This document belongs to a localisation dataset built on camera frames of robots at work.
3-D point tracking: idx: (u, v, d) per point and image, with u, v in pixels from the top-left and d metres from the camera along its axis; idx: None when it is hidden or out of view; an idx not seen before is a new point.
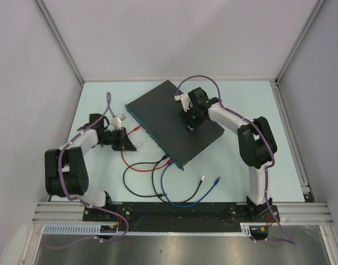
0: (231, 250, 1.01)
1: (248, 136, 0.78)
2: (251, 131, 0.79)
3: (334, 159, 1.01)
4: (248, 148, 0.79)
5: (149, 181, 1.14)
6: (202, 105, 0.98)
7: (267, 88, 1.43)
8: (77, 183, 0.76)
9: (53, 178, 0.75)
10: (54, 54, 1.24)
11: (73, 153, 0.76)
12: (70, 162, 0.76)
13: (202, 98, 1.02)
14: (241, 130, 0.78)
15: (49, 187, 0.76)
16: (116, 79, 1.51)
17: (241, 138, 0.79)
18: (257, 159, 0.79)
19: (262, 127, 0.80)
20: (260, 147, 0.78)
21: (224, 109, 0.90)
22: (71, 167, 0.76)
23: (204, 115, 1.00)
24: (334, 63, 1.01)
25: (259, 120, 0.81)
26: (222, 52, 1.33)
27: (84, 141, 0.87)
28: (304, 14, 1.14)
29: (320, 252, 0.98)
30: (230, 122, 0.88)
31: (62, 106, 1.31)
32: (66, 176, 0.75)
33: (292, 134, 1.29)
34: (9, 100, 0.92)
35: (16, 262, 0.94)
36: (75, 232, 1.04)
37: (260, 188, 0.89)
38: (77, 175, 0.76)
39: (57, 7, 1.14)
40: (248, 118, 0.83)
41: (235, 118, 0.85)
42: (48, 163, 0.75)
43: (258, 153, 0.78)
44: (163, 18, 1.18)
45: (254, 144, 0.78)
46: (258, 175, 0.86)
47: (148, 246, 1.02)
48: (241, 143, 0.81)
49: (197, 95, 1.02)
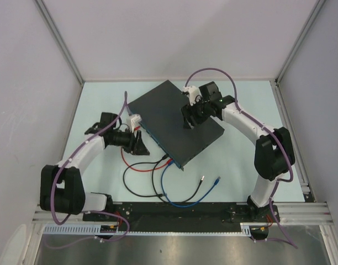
0: (231, 250, 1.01)
1: (268, 148, 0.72)
2: (271, 142, 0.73)
3: (334, 160, 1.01)
4: (267, 160, 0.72)
5: (149, 181, 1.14)
6: (215, 103, 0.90)
7: (267, 88, 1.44)
8: (71, 207, 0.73)
9: (47, 196, 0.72)
10: (54, 53, 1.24)
11: (72, 176, 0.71)
12: (65, 185, 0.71)
13: (215, 94, 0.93)
14: (260, 142, 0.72)
15: (43, 204, 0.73)
16: (116, 79, 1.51)
17: (260, 149, 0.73)
18: (274, 172, 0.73)
19: (283, 138, 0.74)
20: (279, 158, 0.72)
21: (241, 112, 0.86)
22: (66, 189, 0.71)
23: (216, 115, 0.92)
24: (334, 62, 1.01)
25: (279, 131, 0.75)
26: (221, 52, 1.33)
27: (86, 154, 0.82)
28: (303, 14, 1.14)
29: (320, 252, 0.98)
30: (247, 130, 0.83)
31: (62, 106, 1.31)
32: (59, 195, 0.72)
33: (291, 134, 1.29)
34: (9, 100, 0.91)
35: (16, 262, 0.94)
36: (74, 232, 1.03)
37: (266, 193, 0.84)
38: (70, 200, 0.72)
39: (58, 6, 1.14)
40: (268, 128, 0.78)
41: (254, 126, 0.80)
42: (44, 181, 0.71)
43: (276, 166, 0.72)
44: (163, 18, 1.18)
45: (273, 156, 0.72)
46: (268, 186, 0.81)
47: (148, 246, 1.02)
48: (258, 154, 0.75)
49: (210, 91, 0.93)
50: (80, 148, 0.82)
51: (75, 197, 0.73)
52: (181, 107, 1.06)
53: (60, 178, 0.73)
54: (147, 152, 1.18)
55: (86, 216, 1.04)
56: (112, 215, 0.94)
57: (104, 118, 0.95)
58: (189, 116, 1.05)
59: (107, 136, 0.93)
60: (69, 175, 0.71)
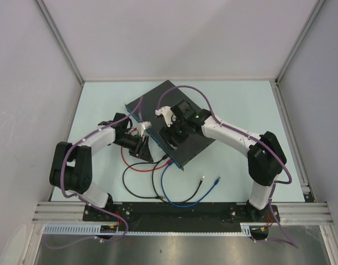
0: (231, 250, 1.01)
1: (260, 157, 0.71)
2: (261, 149, 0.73)
3: (334, 160, 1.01)
4: (262, 168, 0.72)
5: (149, 181, 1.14)
6: (192, 121, 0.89)
7: (267, 89, 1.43)
8: (78, 183, 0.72)
9: (57, 170, 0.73)
10: (54, 53, 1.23)
11: (83, 152, 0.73)
12: (78, 159, 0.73)
13: (189, 112, 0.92)
14: (252, 152, 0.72)
15: (52, 178, 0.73)
16: (116, 79, 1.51)
17: (253, 159, 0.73)
18: (270, 177, 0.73)
19: (272, 143, 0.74)
20: (273, 162, 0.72)
21: (222, 125, 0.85)
22: (77, 163, 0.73)
23: (196, 132, 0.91)
24: (335, 62, 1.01)
25: (266, 136, 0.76)
26: (221, 52, 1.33)
27: (100, 139, 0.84)
28: (303, 13, 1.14)
29: (320, 252, 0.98)
30: (233, 142, 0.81)
31: (62, 105, 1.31)
32: (69, 171, 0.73)
33: (292, 134, 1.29)
34: (9, 100, 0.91)
35: (16, 262, 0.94)
36: (74, 232, 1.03)
37: (264, 196, 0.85)
38: (79, 174, 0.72)
39: (58, 6, 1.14)
40: (255, 137, 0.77)
41: (240, 138, 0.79)
42: (57, 155, 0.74)
43: (272, 170, 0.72)
44: (164, 17, 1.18)
45: (266, 162, 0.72)
46: (268, 189, 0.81)
47: (148, 246, 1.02)
48: (253, 164, 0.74)
49: (183, 109, 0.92)
50: (93, 133, 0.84)
51: (83, 174, 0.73)
52: (160, 130, 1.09)
53: (72, 154, 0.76)
54: (151, 159, 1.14)
55: (86, 216, 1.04)
56: (112, 214, 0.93)
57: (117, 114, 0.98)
58: (169, 138, 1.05)
59: (119, 130, 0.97)
60: (81, 152, 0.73)
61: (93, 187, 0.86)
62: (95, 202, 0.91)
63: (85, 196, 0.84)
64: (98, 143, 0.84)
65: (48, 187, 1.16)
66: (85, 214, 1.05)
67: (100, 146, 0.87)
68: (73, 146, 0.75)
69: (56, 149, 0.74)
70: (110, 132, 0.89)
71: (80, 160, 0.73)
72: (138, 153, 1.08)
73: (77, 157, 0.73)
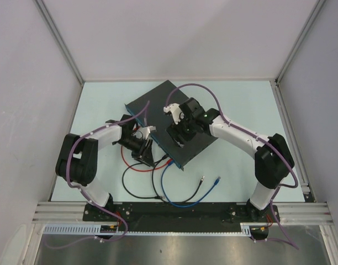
0: (231, 250, 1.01)
1: (267, 159, 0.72)
2: (269, 152, 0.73)
3: (335, 160, 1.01)
4: (268, 170, 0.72)
5: (149, 181, 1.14)
6: (200, 120, 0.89)
7: (267, 88, 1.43)
8: (83, 175, 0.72)
9: (64, 160, 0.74)
10: (54, 53, 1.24)
11: (90, 144, 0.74)
12: (84, 151, 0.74)
13: (197, 110, 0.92)
14: (259, 154, 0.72)
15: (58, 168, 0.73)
16: (116, 79, 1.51)
17: (260, 161, 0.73)
18: (276, 180, 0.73)
19: (280, 144, 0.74)
20: (280, 164, 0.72)
21: (230, 125, 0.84)
22: (83, 155, 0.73)
23: (204, 130, 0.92)
24: (335, 62, 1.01)
25: (274, 138, 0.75)
26: (222, 52, 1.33)
27: (107, 134, 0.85)
28: (303, 13, 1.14)
29: (320, 252, 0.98)
30: (241, 142, 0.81)
31: (62, 105, 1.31)
32: (75, 163, 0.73)
33: (292, 134, 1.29)
34: (9, 100, 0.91)
35: (16, 261, 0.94)
36: (74, 232, 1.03)
37: (267, 197, 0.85)
38: (84, 165, 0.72)
39: (58, 6, 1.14)
40: (263, 138, 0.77)
41: (247, 138, 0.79)
42: (65, 145, 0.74)
43: (278, 174, 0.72)
44: (164, 18, 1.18)
45: (273, 164, 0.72)
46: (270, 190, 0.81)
47: (148, 246, 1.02)
48: (259, 166, 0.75)
49: (191, 107, 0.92)
50: (100, 128, 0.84)
51: (89, 167, 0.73)
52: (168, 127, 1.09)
53: (79, 147, 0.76)
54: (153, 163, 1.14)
55: (86, 216, 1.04)
56: (112, 214, 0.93)
57: (125, 116, 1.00)
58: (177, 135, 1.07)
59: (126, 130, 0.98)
60: (88, 145, 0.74)
61: (95, 181, 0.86)
62: (96, 200, 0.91)
63: (86, 191, 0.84)
64: (104, 141, 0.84)
65: (47, 187, 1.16)
66: (85, 213, 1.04)
67: (106, 142, 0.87)
68: (80, 138, 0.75)
69: (64, 139, 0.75)
70: (117, 130, 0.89)
71: (88, 152, 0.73)
72: (142, 155, 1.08)
73: (84, 149, 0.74)
